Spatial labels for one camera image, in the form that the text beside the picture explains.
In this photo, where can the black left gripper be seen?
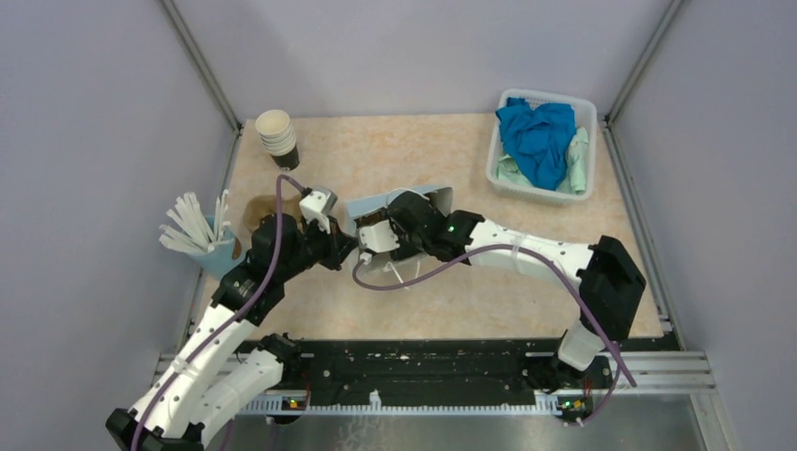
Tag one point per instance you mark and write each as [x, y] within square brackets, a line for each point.
[338, 243]

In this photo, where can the light blue paper bag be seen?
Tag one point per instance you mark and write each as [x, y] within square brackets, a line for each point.
[401, 207]

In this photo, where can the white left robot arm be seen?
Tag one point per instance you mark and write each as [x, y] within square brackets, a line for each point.
[188, 405]

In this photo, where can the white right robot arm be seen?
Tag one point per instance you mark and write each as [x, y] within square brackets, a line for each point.
[601, 277]

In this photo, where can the brown cardboard cup carrier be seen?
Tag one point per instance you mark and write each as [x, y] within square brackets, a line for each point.
[260, 206]

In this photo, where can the cup of white straws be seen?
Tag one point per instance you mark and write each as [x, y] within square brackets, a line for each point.
[208, 240]

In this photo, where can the stack of paper cups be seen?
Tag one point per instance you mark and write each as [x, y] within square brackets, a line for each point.
[278, 138]

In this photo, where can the white plastic basket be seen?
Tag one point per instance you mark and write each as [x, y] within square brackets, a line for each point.
[585, 116]

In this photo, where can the blue cloth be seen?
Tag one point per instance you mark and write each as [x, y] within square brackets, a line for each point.
[518, 116]

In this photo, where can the light green cloth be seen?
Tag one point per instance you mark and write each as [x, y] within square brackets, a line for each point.
[579, 159]

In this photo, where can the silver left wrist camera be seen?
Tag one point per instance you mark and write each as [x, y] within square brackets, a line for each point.
[316, 208]

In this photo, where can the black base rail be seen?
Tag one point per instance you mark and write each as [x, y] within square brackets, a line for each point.
[435, 373]

